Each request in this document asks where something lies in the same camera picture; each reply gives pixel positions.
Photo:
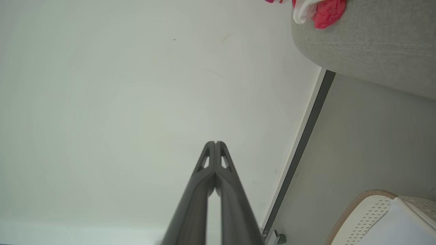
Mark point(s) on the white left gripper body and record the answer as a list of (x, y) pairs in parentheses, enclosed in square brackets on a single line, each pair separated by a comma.
[(405, 228)]

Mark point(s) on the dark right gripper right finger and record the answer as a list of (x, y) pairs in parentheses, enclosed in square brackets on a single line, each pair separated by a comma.
[(236, 211)]

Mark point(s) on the white cloth garment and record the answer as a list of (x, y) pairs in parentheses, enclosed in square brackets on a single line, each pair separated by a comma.
[(303, 12)]

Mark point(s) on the white and black baseboard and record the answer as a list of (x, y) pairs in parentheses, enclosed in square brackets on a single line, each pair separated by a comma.
[(308, 129)]

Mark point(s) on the grey metal door stop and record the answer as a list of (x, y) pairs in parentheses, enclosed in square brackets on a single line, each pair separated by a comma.
[(278, 237)]

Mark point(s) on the white perforated laundry basket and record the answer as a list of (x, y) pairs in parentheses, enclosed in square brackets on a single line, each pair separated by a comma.
[(361, 221)]

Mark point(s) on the red basketball jersey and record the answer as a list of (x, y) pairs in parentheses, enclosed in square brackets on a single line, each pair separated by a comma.
[(328, 12)]

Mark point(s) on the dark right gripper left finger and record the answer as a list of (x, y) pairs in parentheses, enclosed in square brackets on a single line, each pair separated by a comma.
[(190, 211)]

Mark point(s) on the grey fabric sofa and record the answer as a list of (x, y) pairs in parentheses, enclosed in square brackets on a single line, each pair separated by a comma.
[(374, 41)]

